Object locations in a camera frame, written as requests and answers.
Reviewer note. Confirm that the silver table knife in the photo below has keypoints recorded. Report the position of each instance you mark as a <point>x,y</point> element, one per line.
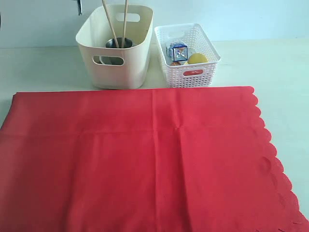
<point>79,6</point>

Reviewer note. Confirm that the cream plastic storage bin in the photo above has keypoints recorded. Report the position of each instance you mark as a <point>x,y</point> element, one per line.
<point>95,32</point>

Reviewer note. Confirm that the white perforated plastic basket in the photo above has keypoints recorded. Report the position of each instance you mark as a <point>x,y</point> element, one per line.
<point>194,37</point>

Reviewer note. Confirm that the brown wooden plate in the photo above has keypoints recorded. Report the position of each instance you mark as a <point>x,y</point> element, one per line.
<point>97,59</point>

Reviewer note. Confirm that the orange fried chicken piece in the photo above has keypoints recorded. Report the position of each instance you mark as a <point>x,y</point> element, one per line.
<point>176,63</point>

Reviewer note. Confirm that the red tablecloth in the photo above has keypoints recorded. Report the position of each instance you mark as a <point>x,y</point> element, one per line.
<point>144,160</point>

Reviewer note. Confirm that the stainless steel cup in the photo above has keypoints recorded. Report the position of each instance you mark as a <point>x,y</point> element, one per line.
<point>111,44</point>

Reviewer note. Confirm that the yellow lemon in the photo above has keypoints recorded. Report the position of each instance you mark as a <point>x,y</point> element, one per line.
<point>197,58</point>

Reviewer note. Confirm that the blue white milk carton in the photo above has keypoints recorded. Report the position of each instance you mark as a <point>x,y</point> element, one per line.
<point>177,51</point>

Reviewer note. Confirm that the red toy sausage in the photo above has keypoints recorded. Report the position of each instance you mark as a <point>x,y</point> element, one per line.
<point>193,72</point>

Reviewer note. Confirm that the wooden chopstick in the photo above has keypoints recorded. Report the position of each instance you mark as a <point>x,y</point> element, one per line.
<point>110,23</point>
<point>124,24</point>

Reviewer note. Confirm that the white ceramic bowl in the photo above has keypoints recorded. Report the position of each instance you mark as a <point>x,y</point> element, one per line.
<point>104,60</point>

